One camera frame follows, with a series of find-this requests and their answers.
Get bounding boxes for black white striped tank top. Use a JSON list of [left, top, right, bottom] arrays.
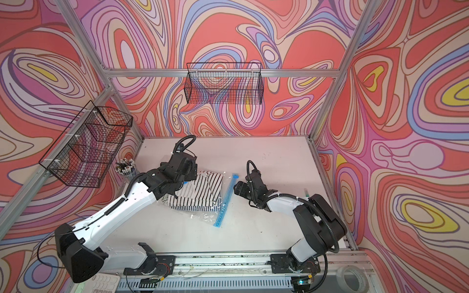
[[163, 171, 224, 212]]

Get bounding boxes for clear vacuum bag blue zipper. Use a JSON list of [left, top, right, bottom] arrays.
[[161, 170, 239, 228]]

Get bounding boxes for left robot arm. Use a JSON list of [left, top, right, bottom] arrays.
[[54, 135, 197, 283]]

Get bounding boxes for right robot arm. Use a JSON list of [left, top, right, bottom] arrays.
[[233, 160, 347, 273]]

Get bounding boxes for cup of pens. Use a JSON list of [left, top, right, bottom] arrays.
[[115, 158, 139, 181]]

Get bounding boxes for white keypad device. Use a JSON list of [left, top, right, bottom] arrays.
[[70, 273, 120, 293]]

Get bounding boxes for clear tape roll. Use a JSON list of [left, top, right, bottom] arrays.
[[336, 266, 370, 293]]

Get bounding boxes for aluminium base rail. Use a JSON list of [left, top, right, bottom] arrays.
[[105, 251, 382, 293]]

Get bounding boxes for black wire basket back wall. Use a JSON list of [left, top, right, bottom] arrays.
[[184, 62, 265, 105]]

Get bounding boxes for black wire basket wall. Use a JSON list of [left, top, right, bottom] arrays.
[[184, 62, 265, 105], [39, 101, 133, 188]]

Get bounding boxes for black wire basket left wall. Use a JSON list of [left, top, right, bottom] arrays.
[[39, 101, 133, 188]]

